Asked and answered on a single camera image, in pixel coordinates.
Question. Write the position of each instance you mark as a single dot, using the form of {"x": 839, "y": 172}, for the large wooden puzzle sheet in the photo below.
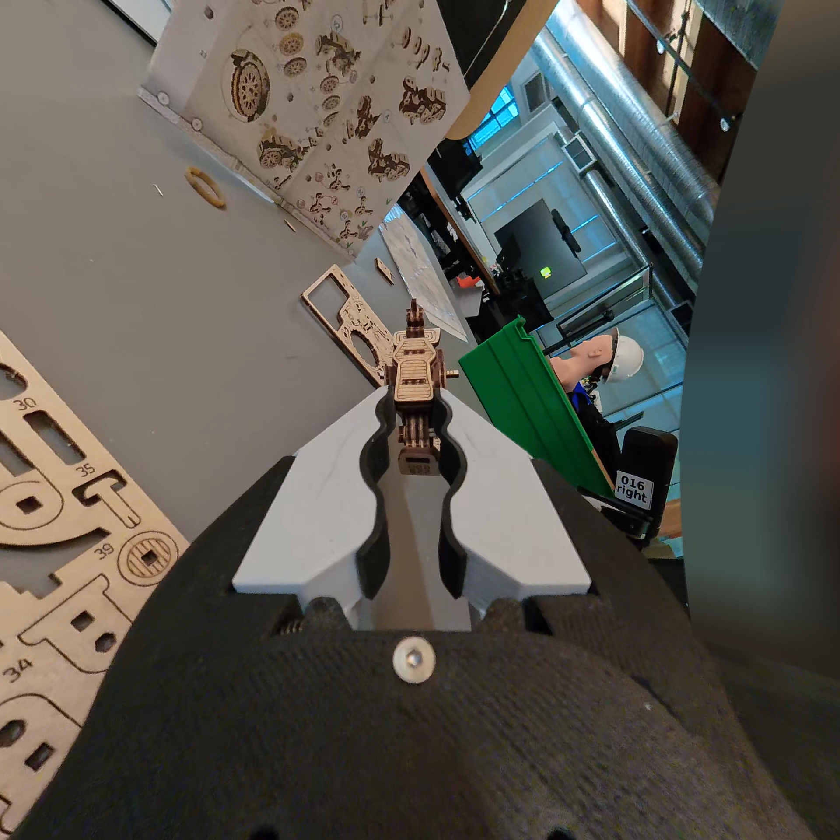
{"x": 59, "y": 656}

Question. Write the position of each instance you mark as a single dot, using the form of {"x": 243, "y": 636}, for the wooden model motorcycle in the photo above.
{"x": 413, "y": 377}

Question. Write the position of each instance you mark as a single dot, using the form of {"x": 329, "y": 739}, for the wooden puzzle sheet round holes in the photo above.
{"x": 358, "y": 321}

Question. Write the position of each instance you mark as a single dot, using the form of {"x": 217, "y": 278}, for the printed instruction sheet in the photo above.
{"x": 315, "y": 131}

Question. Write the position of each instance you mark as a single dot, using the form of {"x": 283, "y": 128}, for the mannequin with white hard hat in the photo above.
{"x": 623, "y": 358}

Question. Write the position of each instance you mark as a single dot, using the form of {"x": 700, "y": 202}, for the black monitor screen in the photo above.
{"x": 531, "y": 236}

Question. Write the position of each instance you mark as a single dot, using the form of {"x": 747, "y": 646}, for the tiny wooden puzzle piece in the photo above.
{"x": 384, "y": 270}

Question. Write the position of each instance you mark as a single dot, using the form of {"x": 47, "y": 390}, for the green plastic bin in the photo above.
{"x": 518, "y": 407}

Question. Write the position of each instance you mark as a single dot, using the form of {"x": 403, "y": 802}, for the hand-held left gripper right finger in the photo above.
{"x": 518, "y": 525}

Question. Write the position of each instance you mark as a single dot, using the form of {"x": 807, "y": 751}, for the silver ventilation duct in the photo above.
{"x": 623, "y": 144}

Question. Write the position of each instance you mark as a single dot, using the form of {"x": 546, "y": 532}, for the grey desk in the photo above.
{"x": 131, "y": 295}

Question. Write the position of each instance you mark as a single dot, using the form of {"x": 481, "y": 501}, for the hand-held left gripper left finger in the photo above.
{"x": 308, "y": 518}

